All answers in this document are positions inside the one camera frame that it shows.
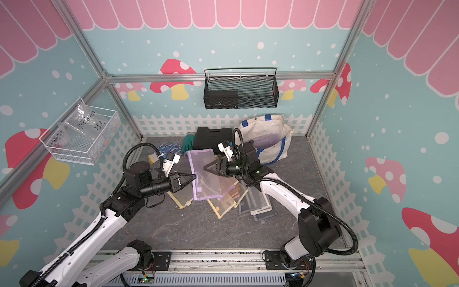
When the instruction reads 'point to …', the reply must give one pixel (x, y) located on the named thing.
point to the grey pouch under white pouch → (262, 217)
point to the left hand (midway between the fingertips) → (195, 181)
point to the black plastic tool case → (205, 138)
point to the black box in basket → (220, 99)
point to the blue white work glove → (174, 147)
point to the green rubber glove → (188, 142)
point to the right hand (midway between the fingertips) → (207, 169)
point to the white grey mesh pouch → (255, 202)
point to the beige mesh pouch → (233, 192)
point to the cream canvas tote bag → (251, 128)
